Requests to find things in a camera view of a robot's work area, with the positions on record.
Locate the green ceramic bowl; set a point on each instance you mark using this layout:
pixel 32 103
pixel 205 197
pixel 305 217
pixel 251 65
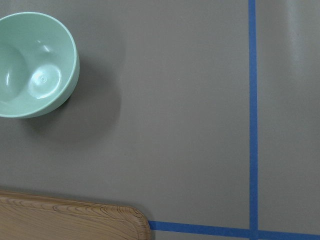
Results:
pixel 39 65

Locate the wooden cutting board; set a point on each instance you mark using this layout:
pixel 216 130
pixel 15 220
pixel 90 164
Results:
pixel 33 217

